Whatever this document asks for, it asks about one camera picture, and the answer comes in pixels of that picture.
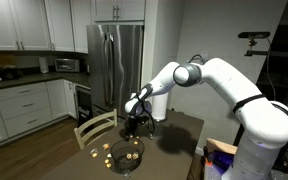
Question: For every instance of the light wooden chair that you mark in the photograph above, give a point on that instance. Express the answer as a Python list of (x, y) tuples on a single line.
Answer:
[(92, 129)]

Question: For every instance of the black mesh basket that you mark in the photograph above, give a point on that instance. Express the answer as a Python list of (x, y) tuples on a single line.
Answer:
[(119, 151)]

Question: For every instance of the white paper towel roll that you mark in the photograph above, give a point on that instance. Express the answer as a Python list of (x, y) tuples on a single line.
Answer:
[(159, 106)]

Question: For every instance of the white paper roll on counter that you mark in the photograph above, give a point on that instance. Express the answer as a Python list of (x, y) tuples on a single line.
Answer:
[(43, 65)]

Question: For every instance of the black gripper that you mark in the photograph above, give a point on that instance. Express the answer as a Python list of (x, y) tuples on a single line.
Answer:
[(132, 123)]

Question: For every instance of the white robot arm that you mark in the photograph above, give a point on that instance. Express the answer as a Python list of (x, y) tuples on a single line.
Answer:
[(265, 121)]

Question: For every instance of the black camera on stand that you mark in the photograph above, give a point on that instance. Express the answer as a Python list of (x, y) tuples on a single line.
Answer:
[(252, 41)]

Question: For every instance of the stainless steel refrigerator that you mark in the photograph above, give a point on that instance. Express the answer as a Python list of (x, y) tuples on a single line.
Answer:
[(115, 55)]

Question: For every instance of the yellow candy in basket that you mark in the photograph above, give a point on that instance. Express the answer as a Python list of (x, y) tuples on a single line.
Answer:
[(132, 156)]

